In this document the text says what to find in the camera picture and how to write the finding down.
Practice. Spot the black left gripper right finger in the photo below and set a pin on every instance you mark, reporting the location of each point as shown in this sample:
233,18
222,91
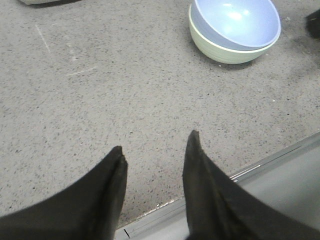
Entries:
219,209

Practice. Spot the green bowl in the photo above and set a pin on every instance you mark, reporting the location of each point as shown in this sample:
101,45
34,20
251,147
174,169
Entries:
219,53

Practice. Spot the blue bowl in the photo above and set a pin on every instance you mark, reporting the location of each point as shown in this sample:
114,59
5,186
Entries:
242,25

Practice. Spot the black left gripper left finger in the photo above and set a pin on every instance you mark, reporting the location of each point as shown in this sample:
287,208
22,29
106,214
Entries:
89,209

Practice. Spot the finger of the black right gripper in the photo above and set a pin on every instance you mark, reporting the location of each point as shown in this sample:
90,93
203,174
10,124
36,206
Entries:
313,24

